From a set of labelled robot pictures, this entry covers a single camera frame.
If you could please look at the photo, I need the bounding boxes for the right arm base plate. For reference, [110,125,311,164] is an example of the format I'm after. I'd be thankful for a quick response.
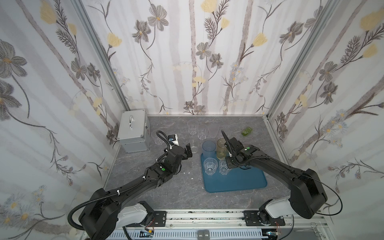
[243,211,286,227]

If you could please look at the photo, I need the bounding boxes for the teal plastic tray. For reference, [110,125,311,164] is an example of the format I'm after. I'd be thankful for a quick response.
[201,153,268,193]

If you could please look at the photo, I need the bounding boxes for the aluminium mounting rail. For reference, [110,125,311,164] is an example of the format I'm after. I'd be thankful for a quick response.
[106,205,335,240]

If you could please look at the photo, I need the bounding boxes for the small green block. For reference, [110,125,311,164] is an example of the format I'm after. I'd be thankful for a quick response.
[241,127,253,137]

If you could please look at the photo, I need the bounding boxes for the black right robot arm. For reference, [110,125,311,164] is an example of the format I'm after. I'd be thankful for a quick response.
[225,138,328,219]

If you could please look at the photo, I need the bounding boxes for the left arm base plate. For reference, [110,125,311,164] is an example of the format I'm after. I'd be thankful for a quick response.
[127,211,167,228]

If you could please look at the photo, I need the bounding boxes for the silver aluminium case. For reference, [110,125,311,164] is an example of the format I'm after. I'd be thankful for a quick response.
[117,110,150,153]

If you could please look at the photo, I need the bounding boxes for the blue plastic cup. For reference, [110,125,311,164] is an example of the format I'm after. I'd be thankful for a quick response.
[202,141,216,160]

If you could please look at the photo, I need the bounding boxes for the clear small round cup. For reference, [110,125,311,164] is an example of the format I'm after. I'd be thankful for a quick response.
[190,141,200,154]

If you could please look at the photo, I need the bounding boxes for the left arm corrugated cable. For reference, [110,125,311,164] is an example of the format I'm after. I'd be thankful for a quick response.
[67,130,172,240]

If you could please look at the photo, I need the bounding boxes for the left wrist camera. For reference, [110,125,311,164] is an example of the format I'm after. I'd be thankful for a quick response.
[168,134,179,149]

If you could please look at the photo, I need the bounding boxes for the yellow plastic cup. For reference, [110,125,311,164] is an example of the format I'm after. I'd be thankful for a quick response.
[217,138,229,160]

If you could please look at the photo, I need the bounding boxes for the clear faceted cup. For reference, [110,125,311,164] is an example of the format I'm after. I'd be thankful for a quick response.
[203,158,218,176]
[219,160,231,176]
[197,124,209,140]
[187,120,199,136]
[151,130,164,146]

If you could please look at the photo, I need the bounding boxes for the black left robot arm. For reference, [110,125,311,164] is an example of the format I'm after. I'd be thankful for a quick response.
[68,144,193,240]

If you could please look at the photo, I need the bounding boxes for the clear faceted cup back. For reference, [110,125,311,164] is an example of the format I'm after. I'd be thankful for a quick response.
[187,120,199,136]

